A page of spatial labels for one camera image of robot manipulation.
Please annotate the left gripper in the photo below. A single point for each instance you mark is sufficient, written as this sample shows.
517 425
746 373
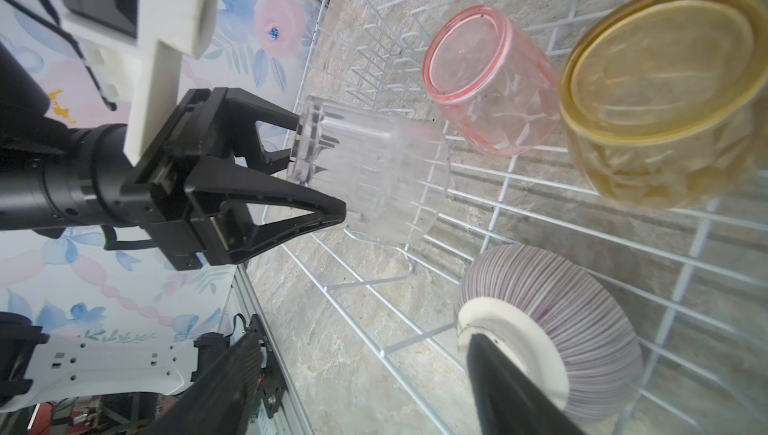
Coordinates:
200 190

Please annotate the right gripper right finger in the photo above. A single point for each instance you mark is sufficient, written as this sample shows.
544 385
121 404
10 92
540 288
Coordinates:
507 402

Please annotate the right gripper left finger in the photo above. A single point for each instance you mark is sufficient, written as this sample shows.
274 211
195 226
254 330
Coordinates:
224 388

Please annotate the white ceramic bowl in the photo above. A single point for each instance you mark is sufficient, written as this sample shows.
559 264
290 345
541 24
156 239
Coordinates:
554 322

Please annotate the clear glass cup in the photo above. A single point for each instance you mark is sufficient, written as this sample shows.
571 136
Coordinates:
392 172

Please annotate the white wire dish rack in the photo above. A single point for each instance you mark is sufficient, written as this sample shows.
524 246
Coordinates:
366 331

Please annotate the pink glass cup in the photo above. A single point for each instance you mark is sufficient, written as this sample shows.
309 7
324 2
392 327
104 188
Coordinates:
491 82

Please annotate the yellow glass cup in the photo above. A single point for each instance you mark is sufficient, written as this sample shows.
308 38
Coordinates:
665 101

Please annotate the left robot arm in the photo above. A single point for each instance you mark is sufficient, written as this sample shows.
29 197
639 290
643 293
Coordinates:
52 178

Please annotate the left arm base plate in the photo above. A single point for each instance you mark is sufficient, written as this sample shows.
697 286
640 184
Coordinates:
271 385

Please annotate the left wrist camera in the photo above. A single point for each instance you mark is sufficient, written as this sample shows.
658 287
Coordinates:
135 49

